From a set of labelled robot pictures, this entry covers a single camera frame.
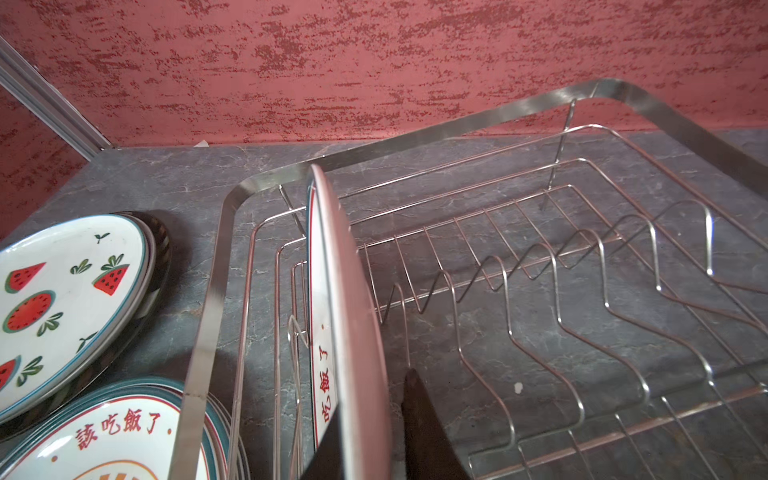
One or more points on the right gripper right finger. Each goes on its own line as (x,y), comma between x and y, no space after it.
(428,451)

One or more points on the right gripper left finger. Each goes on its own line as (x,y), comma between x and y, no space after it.
(327,463)

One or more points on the orange sunburst plate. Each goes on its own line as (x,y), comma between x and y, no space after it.
(126,430)
(348,369)

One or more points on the dark rimmed patterned plate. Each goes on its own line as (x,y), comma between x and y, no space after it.
(158,236)

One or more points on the watermelon print white plate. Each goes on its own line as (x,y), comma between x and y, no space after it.
(66,292)

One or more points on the left corner aluminium profile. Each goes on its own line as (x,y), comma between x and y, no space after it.
(24,82)

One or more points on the metal wire dish rack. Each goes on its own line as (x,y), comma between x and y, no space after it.
(579,278)

